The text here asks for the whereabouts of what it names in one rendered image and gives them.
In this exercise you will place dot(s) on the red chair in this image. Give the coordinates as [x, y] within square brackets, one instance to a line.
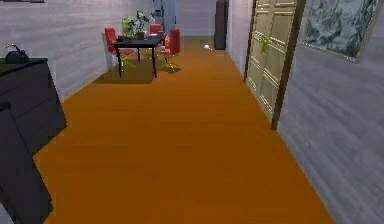
[155, 28]
[173, 41]
[112, 40]

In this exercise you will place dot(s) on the black dining table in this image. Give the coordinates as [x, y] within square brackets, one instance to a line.
[140, 43]

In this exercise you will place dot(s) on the tall black cabinet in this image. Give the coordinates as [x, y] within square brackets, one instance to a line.
[221, 23]

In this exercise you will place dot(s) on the beige panelled room door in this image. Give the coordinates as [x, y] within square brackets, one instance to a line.
[271, 56]

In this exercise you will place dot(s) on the white flower plant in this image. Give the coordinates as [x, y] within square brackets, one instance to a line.
[142, 21]

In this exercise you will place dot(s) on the green house plant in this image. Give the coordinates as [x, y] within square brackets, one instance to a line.
[127, 26]

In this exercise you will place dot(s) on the black chest of drawers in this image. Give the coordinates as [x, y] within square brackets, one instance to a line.
[26, 96]

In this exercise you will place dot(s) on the framed grey green picture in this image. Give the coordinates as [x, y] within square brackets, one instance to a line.
[340, 25]

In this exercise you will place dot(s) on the black furniture block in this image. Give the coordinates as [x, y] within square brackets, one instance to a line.
[20, 173]

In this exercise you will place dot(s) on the black kettle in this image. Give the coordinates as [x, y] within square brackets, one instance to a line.
[16, 56]

